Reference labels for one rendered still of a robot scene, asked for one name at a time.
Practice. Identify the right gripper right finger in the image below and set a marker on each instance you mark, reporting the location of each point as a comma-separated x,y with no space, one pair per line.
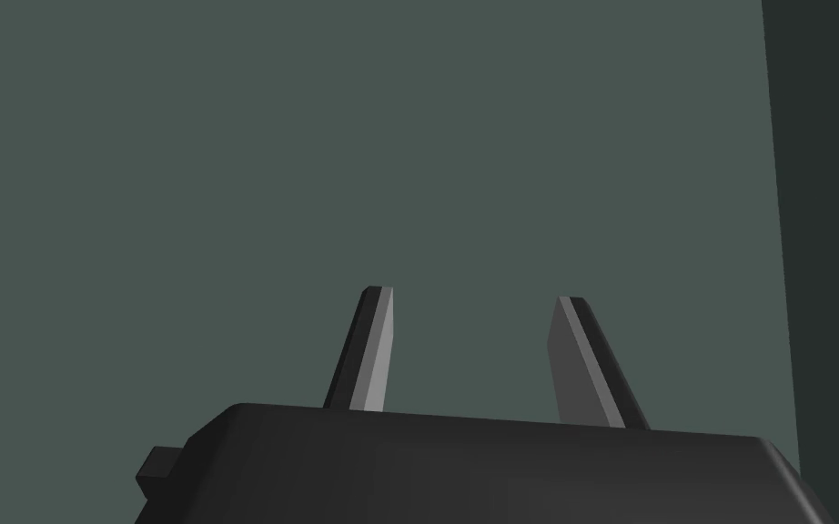
588,371

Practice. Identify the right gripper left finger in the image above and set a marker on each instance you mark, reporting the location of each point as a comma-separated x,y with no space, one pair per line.
366,356

